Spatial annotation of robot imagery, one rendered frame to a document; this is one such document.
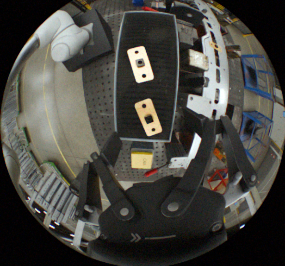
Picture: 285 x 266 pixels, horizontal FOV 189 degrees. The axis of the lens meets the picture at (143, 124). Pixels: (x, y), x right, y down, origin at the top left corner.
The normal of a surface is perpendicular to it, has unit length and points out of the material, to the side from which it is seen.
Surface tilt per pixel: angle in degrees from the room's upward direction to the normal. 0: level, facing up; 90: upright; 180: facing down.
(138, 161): 0
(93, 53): 45
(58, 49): 54
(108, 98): 0
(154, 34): 0
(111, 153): 90
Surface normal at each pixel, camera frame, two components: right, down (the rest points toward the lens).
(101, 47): 0.12, 0.90
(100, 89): -0.03, 0.37
